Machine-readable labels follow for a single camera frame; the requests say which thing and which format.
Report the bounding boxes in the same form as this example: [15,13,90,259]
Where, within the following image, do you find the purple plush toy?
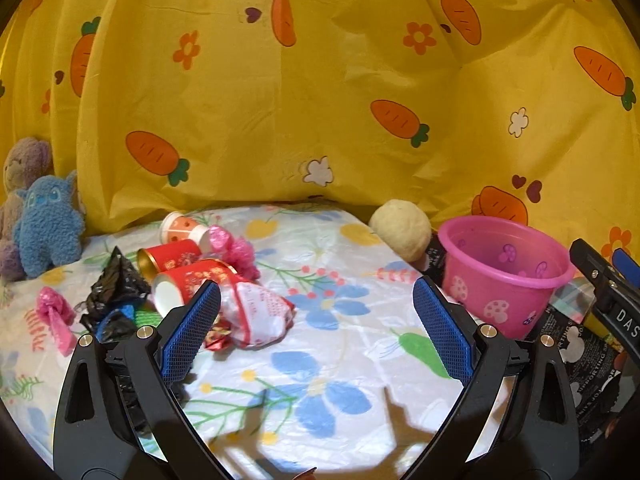
[0,137,56,281]

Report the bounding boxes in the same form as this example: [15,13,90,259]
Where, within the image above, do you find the clear plastic packet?
[550,277,593,323]

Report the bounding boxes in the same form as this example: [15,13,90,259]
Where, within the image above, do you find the blue plastic scrap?
[97,307,136,336]

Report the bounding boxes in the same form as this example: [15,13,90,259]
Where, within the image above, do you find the cream plush ball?
[369,199,432,261]

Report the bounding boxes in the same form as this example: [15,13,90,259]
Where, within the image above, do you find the white orange print paper cup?
[159,211,210,253]

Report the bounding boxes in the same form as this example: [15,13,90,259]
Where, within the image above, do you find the red cup with gold inside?
[137,239,203,281]

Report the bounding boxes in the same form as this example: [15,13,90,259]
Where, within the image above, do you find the crumpled pink plastic bag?
[35,286,76,356]
[207,225,261,281]

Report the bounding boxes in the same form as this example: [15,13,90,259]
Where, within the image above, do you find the black plastic bag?
[75,246,152,343]

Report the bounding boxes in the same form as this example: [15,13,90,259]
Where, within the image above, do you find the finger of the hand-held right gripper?
[570,238,623,286]
[611,248,640,283]

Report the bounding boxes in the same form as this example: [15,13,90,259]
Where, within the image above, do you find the red cup with white inside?
[152,259,241,313]

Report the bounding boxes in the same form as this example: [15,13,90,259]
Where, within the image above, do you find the yellow carrot print curtain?
[0,0,640,271]

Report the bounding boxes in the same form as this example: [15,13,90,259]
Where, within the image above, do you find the red foil wrapper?
[202,325,233,353]

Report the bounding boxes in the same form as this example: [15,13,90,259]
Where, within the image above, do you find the blue plush toy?
[12,170,88,278]

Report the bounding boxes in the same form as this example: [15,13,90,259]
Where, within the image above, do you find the black printed bag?
[425,240,632,443]

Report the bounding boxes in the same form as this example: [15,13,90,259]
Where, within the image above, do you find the pink mushroom print bucket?
[437,217,576,339]

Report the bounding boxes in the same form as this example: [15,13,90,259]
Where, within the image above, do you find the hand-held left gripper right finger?
[412,275,583,480]

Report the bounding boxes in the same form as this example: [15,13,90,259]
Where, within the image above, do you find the red and white wrapper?
[220,280,297,350]

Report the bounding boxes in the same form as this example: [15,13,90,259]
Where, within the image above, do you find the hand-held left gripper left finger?
[52,280,236,480]

